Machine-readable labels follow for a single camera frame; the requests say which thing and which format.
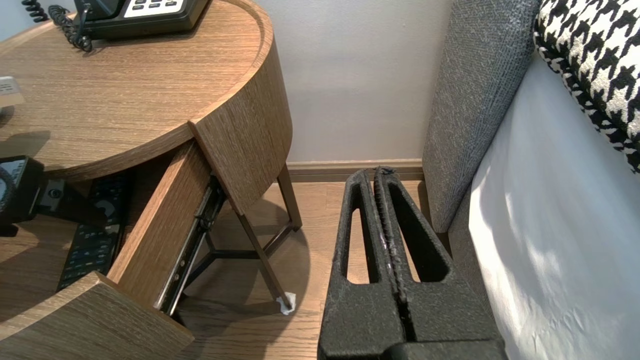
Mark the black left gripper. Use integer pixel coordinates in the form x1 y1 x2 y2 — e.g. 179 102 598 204
0 155 109 238

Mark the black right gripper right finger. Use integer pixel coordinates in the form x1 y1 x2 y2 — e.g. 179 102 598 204
375 167 508 346

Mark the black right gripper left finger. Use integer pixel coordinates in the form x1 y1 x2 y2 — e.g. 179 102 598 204
317 169 407 360

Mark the black TV remote control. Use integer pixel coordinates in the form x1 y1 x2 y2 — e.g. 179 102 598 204
56 172 133 293

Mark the black metal drawer slide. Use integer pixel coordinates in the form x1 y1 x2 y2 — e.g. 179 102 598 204
154 175 226 317

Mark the white table leg pad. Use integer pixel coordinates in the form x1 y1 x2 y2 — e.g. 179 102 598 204
276 292 297 316

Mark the round wooden nightstand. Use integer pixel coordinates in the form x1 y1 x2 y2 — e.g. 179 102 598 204
0 0 303 313

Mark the white bed sheet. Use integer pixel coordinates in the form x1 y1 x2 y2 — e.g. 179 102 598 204
469 52 640 360

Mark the black telephone handset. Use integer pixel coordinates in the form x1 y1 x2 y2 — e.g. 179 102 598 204
74 0 123 21

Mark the black and cream telephone base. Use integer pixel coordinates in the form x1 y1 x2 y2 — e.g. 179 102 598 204
75 0 211 41

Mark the grey upholstered headboard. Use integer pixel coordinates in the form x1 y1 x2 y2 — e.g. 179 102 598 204
421 0 542 234

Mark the black white houndstooth pillow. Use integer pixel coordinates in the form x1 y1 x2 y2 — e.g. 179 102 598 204
533 0 640 175

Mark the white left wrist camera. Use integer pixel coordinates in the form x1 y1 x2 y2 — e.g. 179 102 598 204
0 76 26 108

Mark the black coiled telephone cord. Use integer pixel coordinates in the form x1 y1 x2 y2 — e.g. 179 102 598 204
21 0 95 53

